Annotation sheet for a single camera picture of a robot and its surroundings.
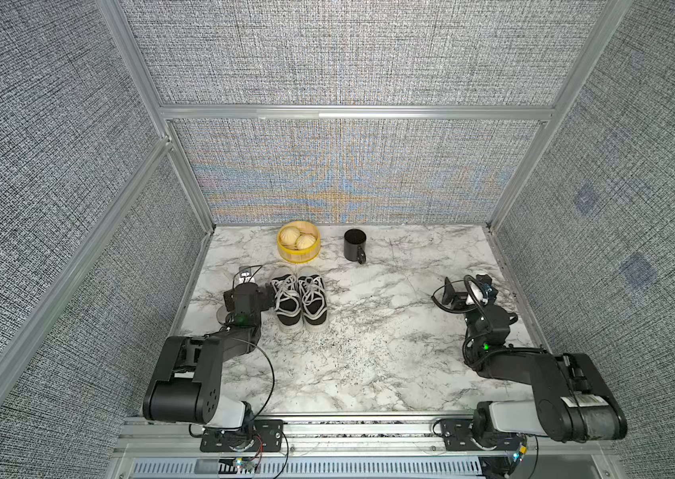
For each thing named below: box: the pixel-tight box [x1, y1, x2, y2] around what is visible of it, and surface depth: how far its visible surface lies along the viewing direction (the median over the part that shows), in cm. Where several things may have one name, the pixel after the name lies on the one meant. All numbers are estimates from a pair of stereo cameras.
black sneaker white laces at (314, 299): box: [297, 267, 329, 334], surface depth 92 cm
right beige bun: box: [295, 233, 317, 251], surface depth 110 cm
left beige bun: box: [280, 226, 301, 246], surface depth 112 cm
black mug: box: [343, 228, 367, 265], surface depth 108 cm
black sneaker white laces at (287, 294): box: [270, 273, 303, 332], surface depth 92 cm
